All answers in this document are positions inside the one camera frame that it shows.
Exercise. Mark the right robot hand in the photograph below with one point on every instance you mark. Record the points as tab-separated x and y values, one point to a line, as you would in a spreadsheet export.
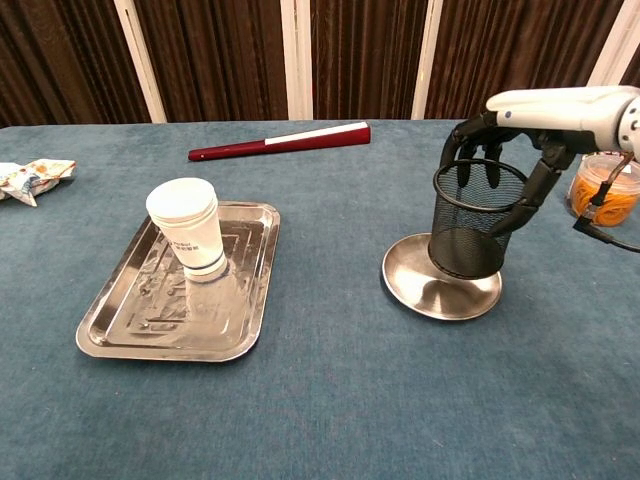
560	112

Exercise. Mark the black cup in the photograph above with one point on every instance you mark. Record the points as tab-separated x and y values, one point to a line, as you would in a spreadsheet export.
465	240

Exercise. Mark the white paper cup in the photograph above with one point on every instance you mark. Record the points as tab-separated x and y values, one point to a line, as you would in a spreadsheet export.
195	235

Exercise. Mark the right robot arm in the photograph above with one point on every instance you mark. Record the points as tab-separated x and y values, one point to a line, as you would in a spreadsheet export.
632	125

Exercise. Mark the clear jar of rubber bands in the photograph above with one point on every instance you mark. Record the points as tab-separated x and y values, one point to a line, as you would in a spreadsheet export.
620	200

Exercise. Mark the white round plate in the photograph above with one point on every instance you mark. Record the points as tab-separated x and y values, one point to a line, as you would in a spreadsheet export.
440	297

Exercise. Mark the red and white folded fan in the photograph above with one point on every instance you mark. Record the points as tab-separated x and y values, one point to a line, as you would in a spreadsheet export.
310	141

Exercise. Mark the dark brown pleated curtain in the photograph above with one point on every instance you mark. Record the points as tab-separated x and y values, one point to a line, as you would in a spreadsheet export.
225	50

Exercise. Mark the rectangular steel tray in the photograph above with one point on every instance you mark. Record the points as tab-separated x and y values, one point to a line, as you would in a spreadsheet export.
150	310

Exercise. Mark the crumpled snack bag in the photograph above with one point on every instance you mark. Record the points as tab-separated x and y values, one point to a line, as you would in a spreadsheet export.
30	177

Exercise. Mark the white frame post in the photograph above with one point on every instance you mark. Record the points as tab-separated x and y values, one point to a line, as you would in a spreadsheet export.
616	55
427	60
295	60
147	85

